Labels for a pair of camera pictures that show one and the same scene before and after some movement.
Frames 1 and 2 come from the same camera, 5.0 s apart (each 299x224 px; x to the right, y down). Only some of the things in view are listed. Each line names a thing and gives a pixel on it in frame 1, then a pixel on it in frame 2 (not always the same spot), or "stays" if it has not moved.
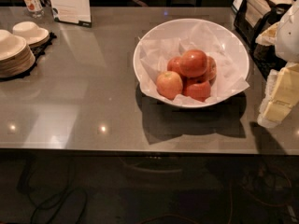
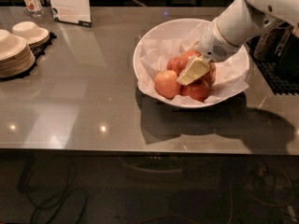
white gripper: x=288 y=36 to x=214 y=46
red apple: x=193 y=63 stays
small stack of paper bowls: x=33 y=34 stays
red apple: x=211 y=70 stays
